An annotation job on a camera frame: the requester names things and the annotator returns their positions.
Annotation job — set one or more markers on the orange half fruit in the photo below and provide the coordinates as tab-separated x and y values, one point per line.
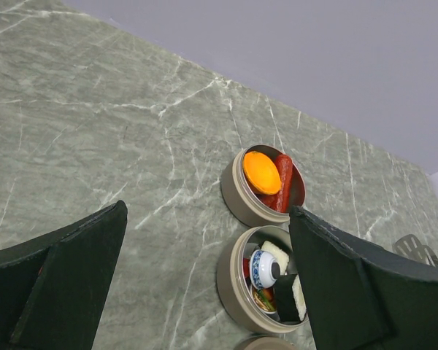
261	173

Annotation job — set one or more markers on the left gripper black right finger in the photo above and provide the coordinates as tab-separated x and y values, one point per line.
358	294

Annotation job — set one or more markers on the red sausage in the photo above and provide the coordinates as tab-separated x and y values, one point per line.
279	201

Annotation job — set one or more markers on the metal round container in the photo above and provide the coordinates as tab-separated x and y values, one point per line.
238	195
233	289

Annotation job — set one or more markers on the white rice block seaweed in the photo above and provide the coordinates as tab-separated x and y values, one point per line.
289	299

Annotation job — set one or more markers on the far metal round container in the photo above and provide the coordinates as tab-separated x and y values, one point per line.
238	195

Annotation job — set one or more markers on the brown lid with curl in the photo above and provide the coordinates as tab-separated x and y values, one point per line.
264	343

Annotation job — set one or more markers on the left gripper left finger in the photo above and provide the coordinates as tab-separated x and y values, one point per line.
53	288

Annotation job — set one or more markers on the white tofu cube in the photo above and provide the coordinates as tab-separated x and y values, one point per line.
280	255

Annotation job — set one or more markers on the blue white small bowl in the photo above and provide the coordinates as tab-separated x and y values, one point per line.
264	269

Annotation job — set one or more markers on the small sauce dish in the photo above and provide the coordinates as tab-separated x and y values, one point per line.
264	299

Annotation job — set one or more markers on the near metal round container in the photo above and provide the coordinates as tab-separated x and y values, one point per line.
233	289

